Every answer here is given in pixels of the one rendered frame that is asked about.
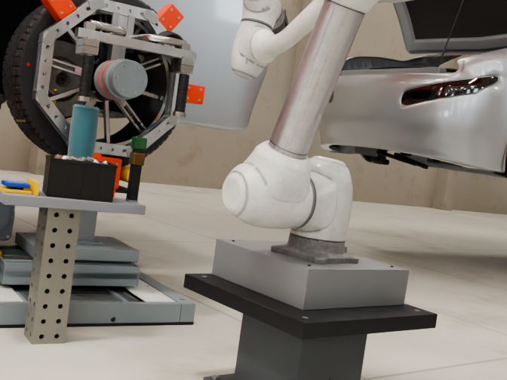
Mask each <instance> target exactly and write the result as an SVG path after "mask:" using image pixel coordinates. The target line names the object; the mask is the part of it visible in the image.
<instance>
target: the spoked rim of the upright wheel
mask: <svg viewBox="0 0 507 380"><path fill-rule="evenodd" d="M85 20H96V21H99V22H103V23H109V24H111V21H112V15H109V14H103V13H100V12H96V11H95V12H93V13H92V14H91V15H90V16H88V17H86V18H85ZM66 33H67V35H68V36H69V37H70V38H71V39H72V41H73V42H74V44H75V45H76V42H77V39H78V38H76V37H75V33H74V32H73V31H72V30H71V29H70V30H69V31H67V32H66ZM139 34H150V33H149V31H148V30H147V28H146V27H145V26H144V25H143V24H142V23H140V22H139V21H134V33H133V35H139ZM108 45H109V44H106V43H104V46H103V43H102V42H100V46H99V59H95V60H94V69H93V75H92V79H91V80H92V82H91V92H90V98H91V102H90V103H88V102H84V104H83V105H85V106H95V104H96V103H97V101H99V102H103V123H104V138H102V139H96V142H100V143H111V144H118V145H124V146H126V145H128V144H129V143H130V142H131V140H132V137H133V136H139V135H140V134H141V133H142V132H144V131H145V130H146V129H148V128H149V127H150V126H151V125H153V124H154V123H155V122H156V121H157V120H158V119H160V117H161V116H162V114H163V112H164V110H165V105H166V99H167V88H168V82H169V76H170V70H169V66H168V62H167V59H166V57H165V56H164V55H161V54H154V53H147V54H145V53H141V52H139V50H135V51H136V52H137V55H138V57H139V58H140V62H141V63H140V65H141V66H142V67H143V68H144V69H145V70H146V74H147V77H148V82H147V86H146V89H145V90H144V91H143V93H142V94H141V95H143V97H142V100H141V103H140V106H139V108H138V110H137V112H136V113H135V112H134V110H133V109H132V108H131V107H130V105H129V104H128V102H127V101H126V100H114V101H115V103H116V104H117V105H118V107H119V108H120V110H121V111H122V112H123V113H124V115H125V116H126V118H127V119H128V120H129V123H128V124H127V125H126V126H125V127H123V128H122V129H121V130H120V131H118V132H117V133H114V134H113V135H111V136H110V123H109V102H110V101H113V100H111V99H107V98H105V97H103V96H102V95H101V94H100V93H99V92H98V91H97V89H96V87H95V84H94V73H95V71H96V69H97V67H98V66H99V65H100V64H101V63H103V62H106V58H107V51H108ZM52 62H55V63H59V64H61V65H64V66H68V67H70V68H73V71H72V70H70V69H66V68H63V67H61V66H57V65H54V64H52V66H51V68H54V69H58V70H60V71H63V72H67V73H69V74H72V75H76V76H78V77H81V70H82V67H80V66H76V65H73V64H71V63H67V62H64V61H62V60H58V59H55V58H53V59H52ZM79 88H80V86H79V87H75V88H73V89H70V90H66V91H64V92H62V93H58V94H55V95H53V96H50V97H49V98H50V99H51V101H52V102H53V101H55V100H58V99H61V98H64V97H67V96H69V95H72V94H74V93H78V92H79ZM93 91H95V94H94V93H93ZM125 107H126V108H127V110H128V111H129V112H130V114H131V115H132V116H133V118H132V117H131V116H130V115H129V113H128V111H127V110H126V109H125ZM136 121H139V122H141V124H136Z"/></svg>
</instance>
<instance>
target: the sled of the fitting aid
mask: <svg viewBox="0 0 507 380"><path fill-rule="evenodd" d="M32 261H33V258H32V257H31V256H30V255H29V254H28V253H27V252H26V251H24V250H23V249H22V248H21V247H19V246H18V245H16V244H0V282H1V283H2V284H10V285H14V286H29V285H30V279H31V273H32ZM139 276H140V266H138V265H135V264H134V263H132V262H113V261H91V260H75V265H74V272H73V278H72V286H109V287H138V282H139Z"/></svg>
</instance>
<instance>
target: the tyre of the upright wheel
mask: <svg viewBox="0 0 507 380"><path fill-rule="evenodd" d="M71 1H72V2H73V4H74V5H75V6H76V7H78V6H79V5H81V4H83V2H86V1H87V0H71ZM110 1H114V2H119V3H122V4H126V5H132V6H135V7H138V8H144V9H149V10H151V11H154V12H155V13H156V14H157V12H156V11H155V10H154V9H153V8H151V7H150V6H149V5H146V3H145V2H143V1H141V0H110ZM56 22H57V21H55V20H54V18H53V17H52V16H51V14H50V13H49V12H48V10H47V8H46V7H45V6H44V5H41V6H39V7H38V8H36V9H35V10H34V11H32V12H31V13H30V14H29V16H27V17H26V18H25V19H24V20H23V22H22V23H20V25H19V27H17V29H16V30H15V32H14V35H12V37H11V41H9V43H8V47H7V49H6V52H5V53H6V55H5V58H4V60H5V61H4V62H3V71H2V76H3V77H4V78H3V79H2V84H3V85H4V86H3V90H4V93H5V99H6V100H7V102H6V103H7V105H8V108H9V109H10V113H11V115H12V117H14V120H15V122H16V124H18V125H19V126H18V127H19V128H20V129H21V131H22V132H24V134H25V135H26V137H27V138H28V139H30V140H31V142H33V143H34V144H35V145H37V146H38V147H39V148H40V149H41V150H44V152H47V153H48V154H49V155H54V156H55V155H57V154H58V155H65V156H67V155H68V145H67V144H66V143H65V142H64V140H63V139H62V137H61V136H60V135H59V133H58V132H57V131H56V130H55V129H54V127H53V126H52V125H51V123H50V122H49V121H48V119H46V117H45V116H44V115H43V113H42V112H41V110H40V109H39V108H38V107H37V106H36V105H35V103H34V102H33V101H32V88H33V82H34V75H35V63H36V57H37V50H38V37H39V34H40V33H42V32H43V31H44V30H45V29H47V28H48V27H50V26H52V25H53V24H54V23H56ZM175 127H176V124H175V126H173V127H172V128H171V129H170V130H168V131H167V132H166V133H165V134H163V135H162V136H161V137H160V138H158V139H157V140H156V141H155V142H154V143H153V144H151V145H150V146H149V147H148V148H147V149H146V150H145V151H144V153H143V154H145V155H146V156H145V157H147V156H148V155H150V154H152V153H153V152H154V151H155V150H156V149H157V148H159V146H161V145H162V144H163V142H165V140H166V139H167V138H168V137H169V136H168V135H170V134H171V133H172V130H174V128H175ZM101 155H102V156H106V157H113V158H119V159H121V160H122V162H121V166H122V167H123V166H127V165H129V158H126V157H123V156H116V155H104V154H101Z"/></svg>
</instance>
